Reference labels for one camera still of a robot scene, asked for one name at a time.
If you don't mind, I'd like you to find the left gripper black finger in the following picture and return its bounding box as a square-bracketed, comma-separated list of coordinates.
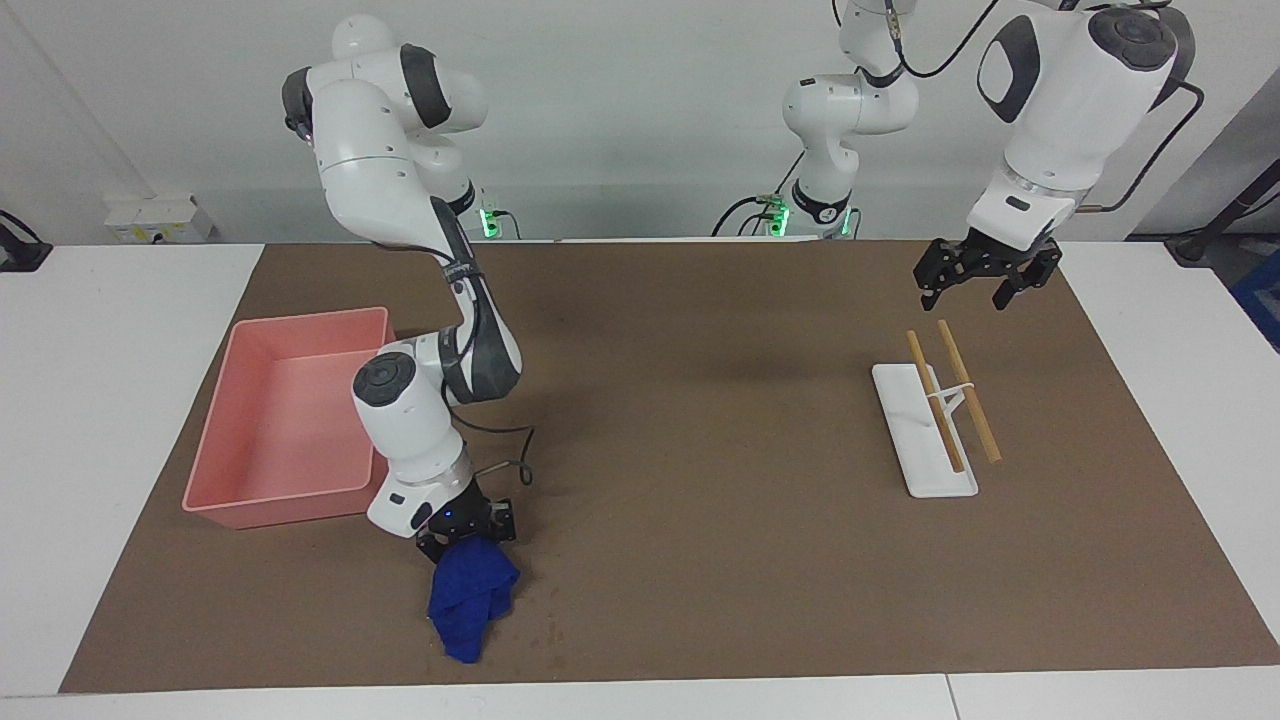
[990, 244, 1064, 312]
[912, 237, 977, 310]

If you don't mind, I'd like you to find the blue towel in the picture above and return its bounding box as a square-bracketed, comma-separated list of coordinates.
[428, 540, 522, 663]

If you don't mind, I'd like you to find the wooden rack rod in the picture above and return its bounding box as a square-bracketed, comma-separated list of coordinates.
[906, 330, 967, 474]
[936, 319, 1003, 464]

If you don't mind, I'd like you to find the white rack with wooden rods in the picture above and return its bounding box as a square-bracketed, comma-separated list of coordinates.
[871, 362, 980, 499]

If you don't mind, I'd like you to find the black stand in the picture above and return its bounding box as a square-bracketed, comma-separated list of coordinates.
[1165, 160, 1280, 266]

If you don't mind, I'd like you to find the brown paper mat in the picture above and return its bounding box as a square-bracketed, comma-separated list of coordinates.
[58, 238, 1280, 694]

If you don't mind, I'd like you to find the pink plastic bin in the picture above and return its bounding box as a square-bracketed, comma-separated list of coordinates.
[182, 306, 401, 530]

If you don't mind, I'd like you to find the blue box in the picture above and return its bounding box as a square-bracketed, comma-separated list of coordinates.
[1230, 250, 1280, 353]

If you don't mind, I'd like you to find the white power strip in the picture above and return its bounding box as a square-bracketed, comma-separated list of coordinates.
[104, 195, 216, 244]

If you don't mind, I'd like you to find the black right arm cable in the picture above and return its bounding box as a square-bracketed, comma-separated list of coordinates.
[440, 240, 537, 488]

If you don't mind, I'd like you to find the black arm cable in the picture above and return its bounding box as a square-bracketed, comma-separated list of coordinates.
[1090, 78, 1207, 214]
[440, 240, 537, 488]

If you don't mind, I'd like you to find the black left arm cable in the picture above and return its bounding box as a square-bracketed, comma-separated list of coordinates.
[1090, 78, 1207, 214]

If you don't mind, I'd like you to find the black base cable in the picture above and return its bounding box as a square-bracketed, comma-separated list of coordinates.
[712, 150, 807, 239]

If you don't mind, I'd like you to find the black clamp mount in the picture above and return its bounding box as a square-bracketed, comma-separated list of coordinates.
[0, 210, 53, 273]

